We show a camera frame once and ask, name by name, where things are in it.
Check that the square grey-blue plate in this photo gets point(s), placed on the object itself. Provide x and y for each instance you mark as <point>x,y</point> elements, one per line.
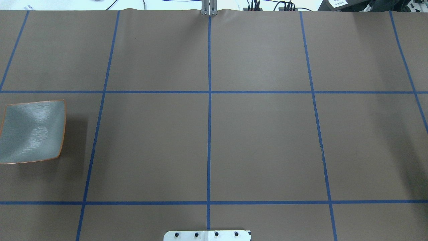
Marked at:
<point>32,132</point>

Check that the grey aluminium frame post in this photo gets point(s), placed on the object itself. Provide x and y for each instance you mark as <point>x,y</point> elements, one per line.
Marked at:
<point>209,7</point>

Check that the white metal base plate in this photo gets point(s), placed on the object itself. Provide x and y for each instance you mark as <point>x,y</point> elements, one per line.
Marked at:
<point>208,235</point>

